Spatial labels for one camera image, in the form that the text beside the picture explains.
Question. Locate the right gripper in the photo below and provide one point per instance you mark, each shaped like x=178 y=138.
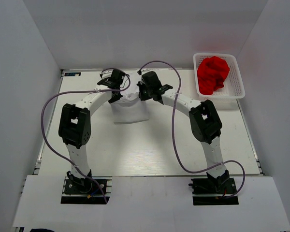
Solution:
x=141 y=86

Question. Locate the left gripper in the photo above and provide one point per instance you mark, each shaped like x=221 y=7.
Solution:
x=114 y=99

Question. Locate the white t shirt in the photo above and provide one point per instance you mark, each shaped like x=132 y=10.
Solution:
x=129 y=108

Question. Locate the red t shirt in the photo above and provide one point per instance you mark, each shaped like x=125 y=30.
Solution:
x=212 y=73

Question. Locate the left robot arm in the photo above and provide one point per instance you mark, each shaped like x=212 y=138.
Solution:
x=75 y=124

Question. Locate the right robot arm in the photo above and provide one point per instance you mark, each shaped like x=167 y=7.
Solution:
x=204 y=122

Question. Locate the blue label sticker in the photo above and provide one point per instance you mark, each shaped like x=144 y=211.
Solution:
x=69 y=74

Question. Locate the white plastic basket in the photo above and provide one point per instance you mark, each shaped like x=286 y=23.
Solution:
x=233 y=85

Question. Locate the dark blue object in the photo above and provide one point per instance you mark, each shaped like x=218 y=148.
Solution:
x=40 y=230

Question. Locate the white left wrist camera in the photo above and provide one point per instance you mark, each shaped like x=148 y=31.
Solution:
x=105 y=73

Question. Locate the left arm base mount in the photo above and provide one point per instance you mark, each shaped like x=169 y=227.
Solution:
x=91 y=195

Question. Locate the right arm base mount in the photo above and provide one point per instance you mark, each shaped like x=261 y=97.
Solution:
x=205 y=194

